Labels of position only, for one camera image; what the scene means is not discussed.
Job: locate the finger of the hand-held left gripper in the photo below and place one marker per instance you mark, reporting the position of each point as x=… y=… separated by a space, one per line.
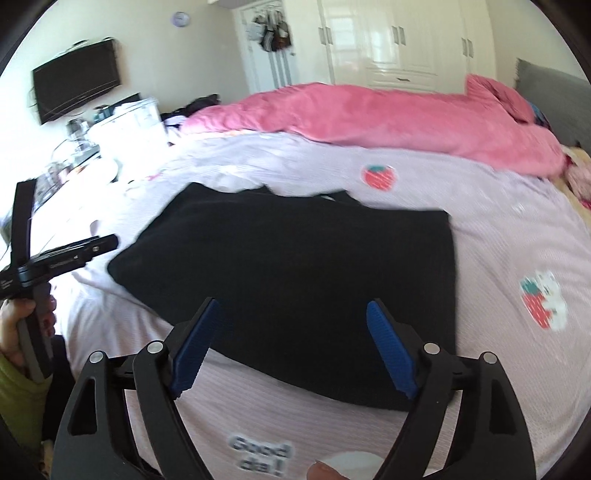
x=24 y=221
x=92 y=245

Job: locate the strawberry print bedsheet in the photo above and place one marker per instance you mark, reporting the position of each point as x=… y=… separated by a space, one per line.
x=485 y=230

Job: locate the white glossy wardrobe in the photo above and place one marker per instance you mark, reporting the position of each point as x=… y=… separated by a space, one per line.
x=392 y=46

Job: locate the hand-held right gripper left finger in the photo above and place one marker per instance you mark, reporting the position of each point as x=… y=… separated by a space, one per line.
x=194 y=350

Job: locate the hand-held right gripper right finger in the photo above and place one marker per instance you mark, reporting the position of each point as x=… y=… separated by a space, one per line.
x=392 y=350

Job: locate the white door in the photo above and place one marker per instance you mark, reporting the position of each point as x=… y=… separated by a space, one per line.
x=258 y=69

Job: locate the person's left forearm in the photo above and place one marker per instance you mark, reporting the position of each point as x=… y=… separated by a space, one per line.
x=23 y=397

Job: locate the pink blanket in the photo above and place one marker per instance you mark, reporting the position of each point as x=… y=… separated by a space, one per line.
x=369 y=120

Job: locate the white curved desk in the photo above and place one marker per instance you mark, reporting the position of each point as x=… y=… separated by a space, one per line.
x=69 y=217

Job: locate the yellow pink patterned pillow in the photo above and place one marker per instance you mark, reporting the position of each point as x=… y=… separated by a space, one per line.
x=579 y=175

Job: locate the black wall television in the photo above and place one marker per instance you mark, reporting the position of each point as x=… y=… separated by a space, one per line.
x=74 y=83

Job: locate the grey headboard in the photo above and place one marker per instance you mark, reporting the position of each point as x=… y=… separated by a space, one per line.
x=549 y=92

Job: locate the person's right hand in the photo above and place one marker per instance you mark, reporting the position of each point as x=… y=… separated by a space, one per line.
x=323 y=471

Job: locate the hanging bags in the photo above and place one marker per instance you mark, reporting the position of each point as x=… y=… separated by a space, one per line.
x=272 y=34

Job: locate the dresser clutter of jars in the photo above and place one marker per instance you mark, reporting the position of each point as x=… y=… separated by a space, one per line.
x=69 y=152

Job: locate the purple wall clock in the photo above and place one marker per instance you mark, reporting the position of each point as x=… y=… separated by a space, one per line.
x=180 y=18

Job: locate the white drawer cabinet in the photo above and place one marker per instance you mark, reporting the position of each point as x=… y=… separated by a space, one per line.
x=134 y=129

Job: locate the dark clothes pile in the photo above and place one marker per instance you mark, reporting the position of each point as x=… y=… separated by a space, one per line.
x=194 y=108

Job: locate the black garment with orange patches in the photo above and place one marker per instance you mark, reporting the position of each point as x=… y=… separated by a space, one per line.
x=286 y=258

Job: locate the person's left hand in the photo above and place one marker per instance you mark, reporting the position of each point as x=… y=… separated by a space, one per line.
x=11 y=327

